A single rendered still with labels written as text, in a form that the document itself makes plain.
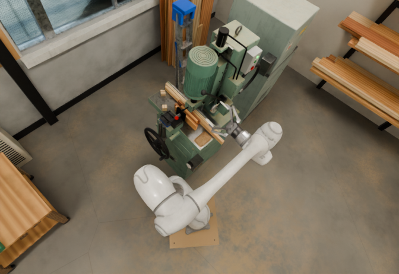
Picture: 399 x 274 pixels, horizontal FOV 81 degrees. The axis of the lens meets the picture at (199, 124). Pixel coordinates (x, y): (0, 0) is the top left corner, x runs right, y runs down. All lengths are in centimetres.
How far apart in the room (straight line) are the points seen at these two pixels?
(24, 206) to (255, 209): 202
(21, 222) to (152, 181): 128
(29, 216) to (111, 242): 73
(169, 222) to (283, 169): 210
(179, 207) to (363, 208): 260
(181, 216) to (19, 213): 140
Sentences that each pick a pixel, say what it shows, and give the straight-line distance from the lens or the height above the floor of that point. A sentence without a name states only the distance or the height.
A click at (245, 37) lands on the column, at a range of 155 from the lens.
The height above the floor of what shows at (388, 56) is 109.
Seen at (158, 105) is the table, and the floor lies 90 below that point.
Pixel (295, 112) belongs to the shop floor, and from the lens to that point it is 344.
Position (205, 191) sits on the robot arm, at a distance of 109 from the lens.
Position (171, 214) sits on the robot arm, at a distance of 103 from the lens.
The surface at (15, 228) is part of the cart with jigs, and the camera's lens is 215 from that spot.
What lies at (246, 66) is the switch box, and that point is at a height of 139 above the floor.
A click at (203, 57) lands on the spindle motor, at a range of 136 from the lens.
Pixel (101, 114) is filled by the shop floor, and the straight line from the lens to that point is 295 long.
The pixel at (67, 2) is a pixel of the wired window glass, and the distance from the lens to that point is 251.
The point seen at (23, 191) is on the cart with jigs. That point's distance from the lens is 220.
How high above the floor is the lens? 242
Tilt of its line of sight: 58 degrees down
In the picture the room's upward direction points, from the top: 17 degrees clockwise
